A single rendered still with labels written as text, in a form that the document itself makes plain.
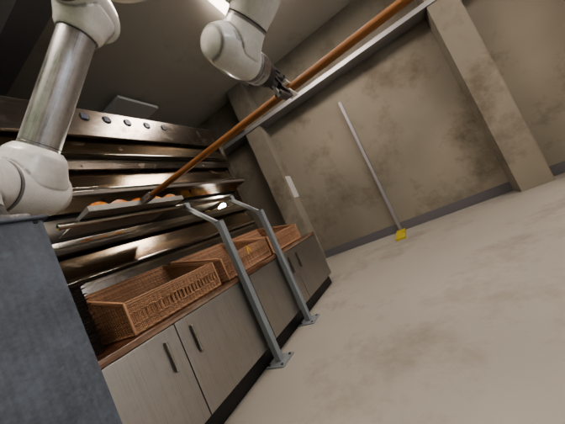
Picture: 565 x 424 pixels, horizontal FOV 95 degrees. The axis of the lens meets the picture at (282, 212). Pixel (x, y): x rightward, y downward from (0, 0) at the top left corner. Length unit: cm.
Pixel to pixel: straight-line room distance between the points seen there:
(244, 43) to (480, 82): 348
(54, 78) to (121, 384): 105
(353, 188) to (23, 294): 381
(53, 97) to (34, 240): 45
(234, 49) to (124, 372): 117
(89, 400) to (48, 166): 62
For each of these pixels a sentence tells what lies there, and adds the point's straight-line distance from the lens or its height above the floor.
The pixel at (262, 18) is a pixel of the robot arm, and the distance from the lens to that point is 76.
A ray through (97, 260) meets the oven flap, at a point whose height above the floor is 103.
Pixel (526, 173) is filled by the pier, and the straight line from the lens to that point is 398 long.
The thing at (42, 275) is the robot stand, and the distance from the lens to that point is 78.
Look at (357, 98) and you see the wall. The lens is 423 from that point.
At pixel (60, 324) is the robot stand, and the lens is 77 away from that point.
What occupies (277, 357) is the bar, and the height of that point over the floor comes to 3.
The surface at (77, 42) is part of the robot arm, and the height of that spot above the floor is 150.
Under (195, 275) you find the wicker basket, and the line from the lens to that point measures 158.
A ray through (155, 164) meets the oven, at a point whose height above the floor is 166.
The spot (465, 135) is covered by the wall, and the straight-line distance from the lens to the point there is 412.
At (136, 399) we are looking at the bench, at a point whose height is 38.
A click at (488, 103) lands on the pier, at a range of 395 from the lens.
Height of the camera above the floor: 74
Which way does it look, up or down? 3 degrees up
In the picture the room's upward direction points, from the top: 24 degrees counter-clockwise
